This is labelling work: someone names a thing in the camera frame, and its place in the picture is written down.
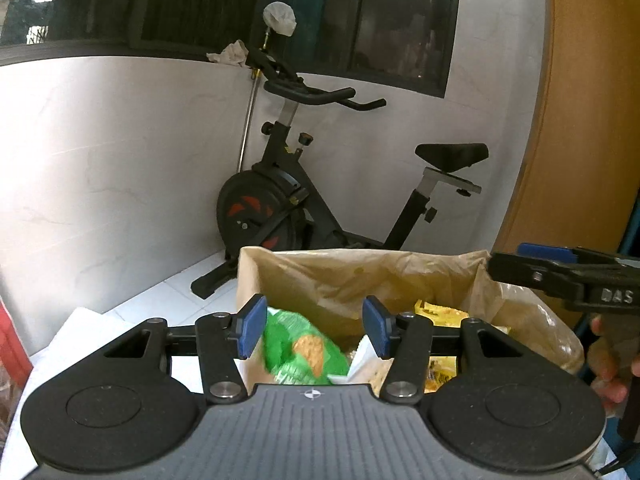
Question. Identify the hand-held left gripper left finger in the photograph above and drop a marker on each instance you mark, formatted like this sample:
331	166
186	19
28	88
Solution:
252	327

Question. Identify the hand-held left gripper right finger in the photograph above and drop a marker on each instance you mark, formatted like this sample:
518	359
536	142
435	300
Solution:
377	327

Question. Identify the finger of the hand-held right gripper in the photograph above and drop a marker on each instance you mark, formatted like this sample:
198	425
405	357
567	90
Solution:
545	250
530	272

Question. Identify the green snack packet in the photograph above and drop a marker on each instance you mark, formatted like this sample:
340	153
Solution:
285	355

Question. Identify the cardboard box with plastic liner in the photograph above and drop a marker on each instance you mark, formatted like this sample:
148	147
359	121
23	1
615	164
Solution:
325	280

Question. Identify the person's right hand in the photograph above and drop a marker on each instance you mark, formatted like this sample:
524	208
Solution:
607	375

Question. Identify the white snack packet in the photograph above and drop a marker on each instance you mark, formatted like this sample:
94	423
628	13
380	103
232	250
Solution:
360	360

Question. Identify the yellow snack packet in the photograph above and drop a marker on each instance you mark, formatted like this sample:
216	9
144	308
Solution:
440	312
440	375

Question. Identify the dark blue panel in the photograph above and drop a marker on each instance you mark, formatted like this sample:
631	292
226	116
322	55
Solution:
631	230

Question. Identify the black exercise bike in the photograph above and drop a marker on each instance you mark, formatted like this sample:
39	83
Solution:
260	200

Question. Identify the orange wooden door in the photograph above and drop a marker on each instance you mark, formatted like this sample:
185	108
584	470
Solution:
585	110

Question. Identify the checked tablecloth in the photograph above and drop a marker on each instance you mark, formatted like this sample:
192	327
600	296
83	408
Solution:
100	325

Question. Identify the metal pole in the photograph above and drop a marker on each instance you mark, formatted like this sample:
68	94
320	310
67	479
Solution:
246	125

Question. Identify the floral red white curtain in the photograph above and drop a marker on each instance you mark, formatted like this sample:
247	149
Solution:
12	345

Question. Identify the crumpled white cloth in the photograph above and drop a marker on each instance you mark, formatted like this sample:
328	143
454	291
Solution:
232	54

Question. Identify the white plastic bag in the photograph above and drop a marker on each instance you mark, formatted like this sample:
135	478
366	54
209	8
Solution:
280	17

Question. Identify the dark framed window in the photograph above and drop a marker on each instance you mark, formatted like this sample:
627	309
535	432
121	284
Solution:
200	0

